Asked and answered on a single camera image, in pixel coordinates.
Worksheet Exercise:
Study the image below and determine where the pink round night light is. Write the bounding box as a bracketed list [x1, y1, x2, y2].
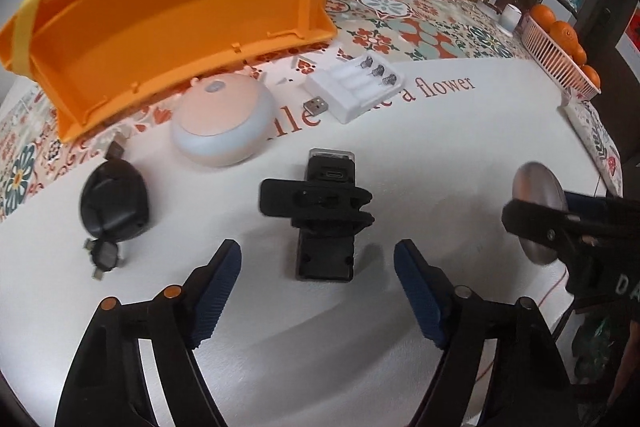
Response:
[170, 74, 277, 167]

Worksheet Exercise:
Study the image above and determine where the patterned tile table runner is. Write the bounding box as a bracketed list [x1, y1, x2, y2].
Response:
[1, 0, 526, 218]

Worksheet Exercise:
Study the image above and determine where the orange storage box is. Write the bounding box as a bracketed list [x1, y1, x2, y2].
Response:
[1, 0, 336, 142]

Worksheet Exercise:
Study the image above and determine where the black retractable cable reel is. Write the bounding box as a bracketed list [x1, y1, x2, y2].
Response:
[79, 133, 150, 281]

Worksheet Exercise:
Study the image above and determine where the small usb dongle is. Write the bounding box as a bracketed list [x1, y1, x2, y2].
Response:
[303, 96, 329, 116]

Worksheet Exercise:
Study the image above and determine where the white cup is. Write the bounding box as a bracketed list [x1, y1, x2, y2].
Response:
[498, 3, 523, 36]

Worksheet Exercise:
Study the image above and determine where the pink fruit basket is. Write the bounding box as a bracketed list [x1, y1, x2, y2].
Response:
[521, 14, 601, 100]

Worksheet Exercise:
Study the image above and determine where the black phone holder clip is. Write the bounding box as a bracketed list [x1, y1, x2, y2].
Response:
[258, 148, 374, 282]

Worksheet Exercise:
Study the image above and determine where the white battery charger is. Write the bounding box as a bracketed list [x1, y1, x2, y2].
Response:
[304, 52, 406, 124]

